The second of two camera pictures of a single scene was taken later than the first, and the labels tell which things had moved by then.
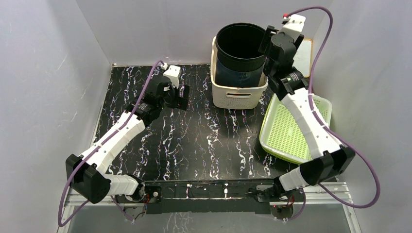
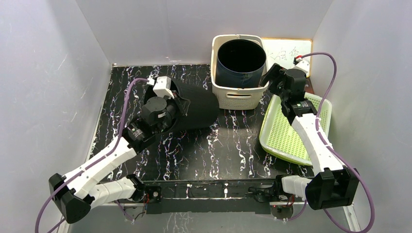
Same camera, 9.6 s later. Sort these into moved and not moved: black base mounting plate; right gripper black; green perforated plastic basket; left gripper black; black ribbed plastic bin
Moved: black ribbed plastic bin; right gripper black; left gripper black
Not moved: green perforated plastic basket; black base mounting plate
